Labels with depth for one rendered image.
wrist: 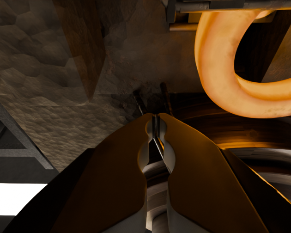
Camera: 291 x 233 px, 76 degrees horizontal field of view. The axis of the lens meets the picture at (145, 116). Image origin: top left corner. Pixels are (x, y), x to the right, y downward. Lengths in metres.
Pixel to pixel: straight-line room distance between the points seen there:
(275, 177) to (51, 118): 0.46
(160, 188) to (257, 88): 0.21
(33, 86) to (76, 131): 0.33
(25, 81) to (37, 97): 0.02
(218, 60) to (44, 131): 0.47
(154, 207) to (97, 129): 0.24
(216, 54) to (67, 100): 0.15
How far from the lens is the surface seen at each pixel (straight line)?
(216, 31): 0.18
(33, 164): 9.31
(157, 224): 0.40
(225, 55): 0.19
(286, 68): 0.34
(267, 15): 0.32
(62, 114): 0.48
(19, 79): 0.20
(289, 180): 0.36
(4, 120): 5.31
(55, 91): 0.19
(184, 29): 0.24
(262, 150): 0.30
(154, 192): 0.35
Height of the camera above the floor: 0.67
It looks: 48 degrees up
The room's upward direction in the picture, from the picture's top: 177 degrees clockwise
